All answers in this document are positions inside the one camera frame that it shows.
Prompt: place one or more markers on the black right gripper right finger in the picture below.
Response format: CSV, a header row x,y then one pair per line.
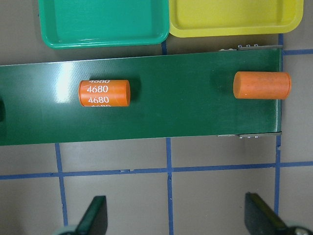
x,y
260,219

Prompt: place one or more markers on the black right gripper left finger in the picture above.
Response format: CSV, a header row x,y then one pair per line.
x,y
95,219

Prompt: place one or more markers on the orange cylinder marked 4680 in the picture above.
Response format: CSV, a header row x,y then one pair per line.
x,y
104,93

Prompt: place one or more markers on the plain orange cylinder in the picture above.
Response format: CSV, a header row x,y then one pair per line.
x,y
262,85

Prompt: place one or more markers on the green conveyor belt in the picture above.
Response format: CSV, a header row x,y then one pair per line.
x,y
171,96

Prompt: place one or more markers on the green plastic tray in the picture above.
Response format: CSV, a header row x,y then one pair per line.
x,y
69,24

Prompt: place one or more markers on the yellow plastic tray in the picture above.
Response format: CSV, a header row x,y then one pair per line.
x,y
210,18

